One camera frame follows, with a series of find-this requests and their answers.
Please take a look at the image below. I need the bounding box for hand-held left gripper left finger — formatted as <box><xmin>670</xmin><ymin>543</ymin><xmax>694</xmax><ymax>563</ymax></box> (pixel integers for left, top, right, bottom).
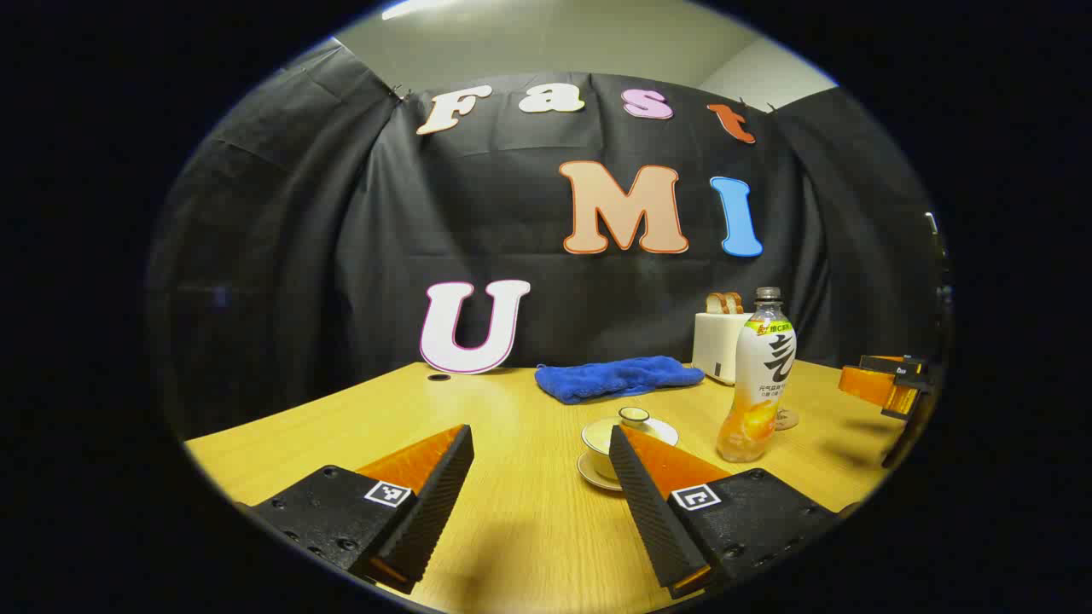
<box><xmin>247</xmin><ymin>424</ymin><xmax>475</xmax><ymax>595</ymax></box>

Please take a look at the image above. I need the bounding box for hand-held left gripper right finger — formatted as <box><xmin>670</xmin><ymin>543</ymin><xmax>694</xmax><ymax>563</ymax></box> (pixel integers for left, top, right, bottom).
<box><xmin>608</xmin><ymin>425</ymin><xmax>845</xmax><ymax>600</ymax></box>

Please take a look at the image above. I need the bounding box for white teacup lid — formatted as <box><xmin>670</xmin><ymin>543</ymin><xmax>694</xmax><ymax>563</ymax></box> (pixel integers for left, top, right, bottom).
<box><xmin>581</xmin><ymin>407</ymin><xmax>681</xmax><ymax>457</ymax></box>

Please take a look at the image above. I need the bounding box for clear water bottle orange drink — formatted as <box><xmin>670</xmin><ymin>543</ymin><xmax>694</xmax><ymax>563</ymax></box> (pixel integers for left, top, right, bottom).
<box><xmin>717</xmin><ymin>287</ymin><xmax>799</xmax><ymax>464</ymax></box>

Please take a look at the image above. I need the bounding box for white saucer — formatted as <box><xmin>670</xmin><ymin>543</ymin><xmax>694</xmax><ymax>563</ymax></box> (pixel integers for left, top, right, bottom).
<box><xmin>577</xmin><ymin>452</ymin><xmax>625</xmax><ymax>493</ymax></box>

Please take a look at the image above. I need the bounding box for blue towel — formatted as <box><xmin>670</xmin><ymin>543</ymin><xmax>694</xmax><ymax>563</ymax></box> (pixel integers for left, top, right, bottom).
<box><xmin>535</xmin><ymin>356</ymin><xmax>706</xmax><ymax>405</ymax></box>

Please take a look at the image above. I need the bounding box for white toaster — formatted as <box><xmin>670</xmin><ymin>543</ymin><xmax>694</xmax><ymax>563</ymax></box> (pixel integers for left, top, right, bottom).
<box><xmin>692</xmin><ymin>310</ymin><xmax>753</xmax><ymax>386</ymax></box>

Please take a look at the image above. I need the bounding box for black backdrop cloth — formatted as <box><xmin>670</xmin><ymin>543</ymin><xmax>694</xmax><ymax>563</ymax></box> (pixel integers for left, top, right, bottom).
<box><xmin>147</xmin><ymin>38</ymin><xmax>950</xmax><ymax>440</ymax></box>

